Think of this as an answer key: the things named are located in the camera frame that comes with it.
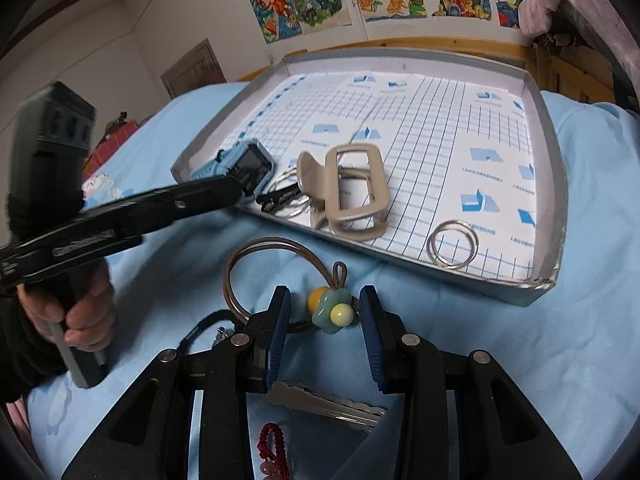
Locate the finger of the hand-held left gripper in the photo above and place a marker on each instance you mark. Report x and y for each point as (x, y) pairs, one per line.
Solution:
(190, 202)

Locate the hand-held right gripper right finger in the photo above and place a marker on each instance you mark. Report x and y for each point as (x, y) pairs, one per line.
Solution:
(372, 340)

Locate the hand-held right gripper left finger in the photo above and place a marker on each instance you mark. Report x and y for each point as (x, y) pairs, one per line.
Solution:
(277, 340)

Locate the blue smart watch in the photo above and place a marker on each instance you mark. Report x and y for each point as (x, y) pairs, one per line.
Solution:
(245, 165)

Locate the key rings with black clip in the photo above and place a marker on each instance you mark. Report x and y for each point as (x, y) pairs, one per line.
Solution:
(272, 202)

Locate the beige hair claw clip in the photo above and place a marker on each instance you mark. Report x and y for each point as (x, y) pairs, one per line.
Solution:
(307, 175)

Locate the grey cardboard tray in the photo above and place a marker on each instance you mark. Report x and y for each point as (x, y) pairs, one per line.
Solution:
(425, 135)

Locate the person's left hand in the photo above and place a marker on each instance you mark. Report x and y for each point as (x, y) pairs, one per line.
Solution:
(92, 310)

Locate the red checkered cloth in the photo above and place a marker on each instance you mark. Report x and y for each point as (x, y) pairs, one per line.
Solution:
(112, 147)

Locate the silver hair clip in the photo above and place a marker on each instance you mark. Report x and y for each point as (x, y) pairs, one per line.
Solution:
(325, 402)

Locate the light blue printed blanket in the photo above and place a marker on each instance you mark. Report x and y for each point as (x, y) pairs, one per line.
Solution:
(500, 340)

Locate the brown wooden door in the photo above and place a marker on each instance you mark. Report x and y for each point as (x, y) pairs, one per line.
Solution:
(195, 70)

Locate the wooden bed frame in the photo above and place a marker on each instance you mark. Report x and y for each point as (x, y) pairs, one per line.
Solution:
(450, 42)

